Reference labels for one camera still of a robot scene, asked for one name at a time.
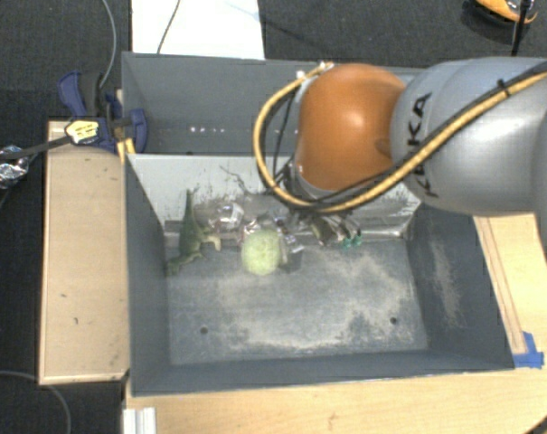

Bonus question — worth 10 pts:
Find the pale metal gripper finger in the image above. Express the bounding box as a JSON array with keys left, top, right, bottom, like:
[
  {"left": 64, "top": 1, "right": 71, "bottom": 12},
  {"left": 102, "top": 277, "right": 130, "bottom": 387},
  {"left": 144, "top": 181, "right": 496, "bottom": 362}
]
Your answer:
[
  {"left": 287, "top": 243, "right": 307, "bottom": 274},
  {"left": 275, "top": 217, "right": 297, "bottom": 255}
]

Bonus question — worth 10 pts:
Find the pale green ball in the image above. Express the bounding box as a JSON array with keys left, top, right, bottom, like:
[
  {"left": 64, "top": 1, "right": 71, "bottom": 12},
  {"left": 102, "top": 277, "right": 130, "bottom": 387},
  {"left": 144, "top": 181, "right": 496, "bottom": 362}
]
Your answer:
[{"left": 240, "top": 228, "right": 283, "bottom": 277}]

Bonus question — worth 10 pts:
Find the grey metal bin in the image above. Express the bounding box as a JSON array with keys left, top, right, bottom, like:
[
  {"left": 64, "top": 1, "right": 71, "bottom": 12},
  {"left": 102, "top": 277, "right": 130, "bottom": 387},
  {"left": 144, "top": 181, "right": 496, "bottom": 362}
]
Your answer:
[{"left": 120, "top": 51, "right": 516, "bottom": 397}]

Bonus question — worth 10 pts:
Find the clear plastic bottle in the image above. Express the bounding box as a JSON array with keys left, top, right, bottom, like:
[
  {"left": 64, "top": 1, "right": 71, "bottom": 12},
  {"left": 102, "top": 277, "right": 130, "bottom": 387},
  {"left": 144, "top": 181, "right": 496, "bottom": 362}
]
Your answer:
[{"left": 195, "top": 199, "right": 258, "bottom": 243}]

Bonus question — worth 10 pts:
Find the green toy dinosaur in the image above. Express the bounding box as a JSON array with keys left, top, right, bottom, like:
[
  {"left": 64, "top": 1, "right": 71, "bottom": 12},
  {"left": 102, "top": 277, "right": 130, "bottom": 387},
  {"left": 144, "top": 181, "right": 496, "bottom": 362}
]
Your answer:
[{"left": 165, "top": 187, "right": 222, "bottom": 278}]

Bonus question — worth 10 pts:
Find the pale wood board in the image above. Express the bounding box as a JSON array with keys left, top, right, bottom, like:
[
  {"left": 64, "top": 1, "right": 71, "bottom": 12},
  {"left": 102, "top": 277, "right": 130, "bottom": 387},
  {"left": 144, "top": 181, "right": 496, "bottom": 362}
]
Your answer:
[{"left": 37, "top": 119, "right": 132, "bottom": 386}]

